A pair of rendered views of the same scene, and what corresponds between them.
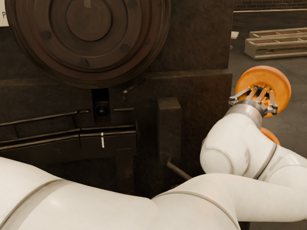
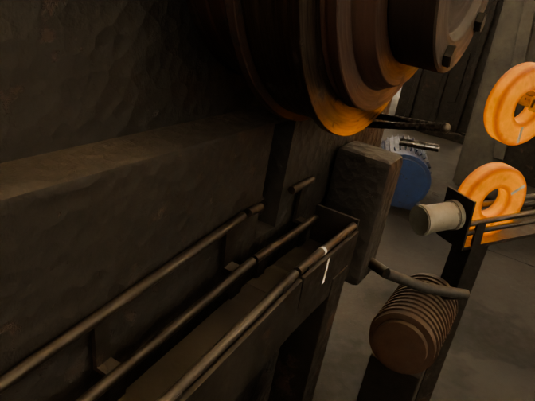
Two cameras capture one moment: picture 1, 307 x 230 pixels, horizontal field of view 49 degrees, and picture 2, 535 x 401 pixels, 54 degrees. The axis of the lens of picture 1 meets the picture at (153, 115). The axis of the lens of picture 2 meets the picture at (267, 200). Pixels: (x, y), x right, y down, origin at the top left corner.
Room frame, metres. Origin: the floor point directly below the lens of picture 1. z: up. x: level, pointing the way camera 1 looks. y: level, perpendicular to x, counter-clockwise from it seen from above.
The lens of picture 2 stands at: (0.72, 0.77, 1.04)
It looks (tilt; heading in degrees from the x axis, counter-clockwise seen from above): 23 degrees down; 303
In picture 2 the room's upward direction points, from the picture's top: 11 degrees clockwise
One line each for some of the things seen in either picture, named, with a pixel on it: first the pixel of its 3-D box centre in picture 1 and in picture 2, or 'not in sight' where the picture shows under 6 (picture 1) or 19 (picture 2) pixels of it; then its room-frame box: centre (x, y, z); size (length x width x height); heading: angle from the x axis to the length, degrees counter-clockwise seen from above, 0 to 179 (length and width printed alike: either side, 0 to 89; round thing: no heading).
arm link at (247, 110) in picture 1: (241, 124); not in sight; (0.70, -0.21, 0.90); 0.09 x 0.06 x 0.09; 62
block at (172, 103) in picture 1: (167, 131); (353, 212); (1.06, -0.05, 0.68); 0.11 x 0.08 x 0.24; 6
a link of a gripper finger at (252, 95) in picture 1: (251, 98); not in sight; (0.83, -0.27, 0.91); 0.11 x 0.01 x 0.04; 153
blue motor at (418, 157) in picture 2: not in sight; (399, 169); (1.68, -2.01, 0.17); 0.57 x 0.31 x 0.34; 116
